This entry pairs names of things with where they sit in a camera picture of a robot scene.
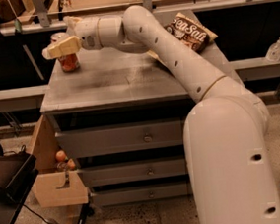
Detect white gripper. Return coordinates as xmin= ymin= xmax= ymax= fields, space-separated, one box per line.
xmin=42 ymin=16 xmax=103 ymax=59

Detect red coke can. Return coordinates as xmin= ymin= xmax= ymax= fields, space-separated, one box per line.
xmin=50 ymin=32 xmax=80 ymax=73

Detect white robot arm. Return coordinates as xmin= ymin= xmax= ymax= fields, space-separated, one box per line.
xmin=42 ymin=5 xmax=280 ymax=224

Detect grey drawer cabinet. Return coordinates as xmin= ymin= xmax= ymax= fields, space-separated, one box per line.
xmin=41 ymin=45 xmax=242 ymax=193

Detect grey top drawer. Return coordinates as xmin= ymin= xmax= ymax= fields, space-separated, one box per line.
xmin=56 ymin=118 xmax=183 ymax=159

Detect grey drawer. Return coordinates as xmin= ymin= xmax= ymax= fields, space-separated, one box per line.
xmin=91 ymin=182 xmax=192 ymax=207
xmin=78 ymin=156 xmax=187 ymax=187
xmin=56 ymin=118 xmax=183 ymax=159

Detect sea salt chip bag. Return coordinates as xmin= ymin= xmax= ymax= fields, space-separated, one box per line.
xmin=151 ymin=13 xmax=218 ymax=60

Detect orange fruit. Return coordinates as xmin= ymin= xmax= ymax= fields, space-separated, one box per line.
xmin=55 ymin=150 xmax=67 ymax=163

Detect black cart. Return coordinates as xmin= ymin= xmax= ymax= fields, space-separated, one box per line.
xmin=0 ymin=144 xmax=37 ymax=224

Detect open wooden side drawer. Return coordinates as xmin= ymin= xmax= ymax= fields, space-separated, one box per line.
xmin=28 ymin=115 xmax=88 ymax=207

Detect grey bottom drawer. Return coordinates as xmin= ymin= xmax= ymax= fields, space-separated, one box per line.
xmin=91 ymin=182 xmax=192 ymax=207

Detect grey middle drawer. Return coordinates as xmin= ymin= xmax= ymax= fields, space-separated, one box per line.
xmin=78 ymin=156 xmax=187 ymax=187

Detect clear plastic bottle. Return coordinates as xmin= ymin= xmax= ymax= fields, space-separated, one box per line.
xmin=265 ymin=38 xmax=280 ymax=62

